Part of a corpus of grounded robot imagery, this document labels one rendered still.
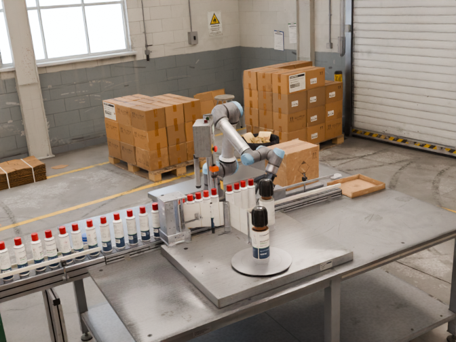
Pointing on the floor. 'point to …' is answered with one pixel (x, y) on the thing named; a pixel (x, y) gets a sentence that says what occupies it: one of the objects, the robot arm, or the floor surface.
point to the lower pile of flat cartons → (21, 172)
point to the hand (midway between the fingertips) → (256, 200)
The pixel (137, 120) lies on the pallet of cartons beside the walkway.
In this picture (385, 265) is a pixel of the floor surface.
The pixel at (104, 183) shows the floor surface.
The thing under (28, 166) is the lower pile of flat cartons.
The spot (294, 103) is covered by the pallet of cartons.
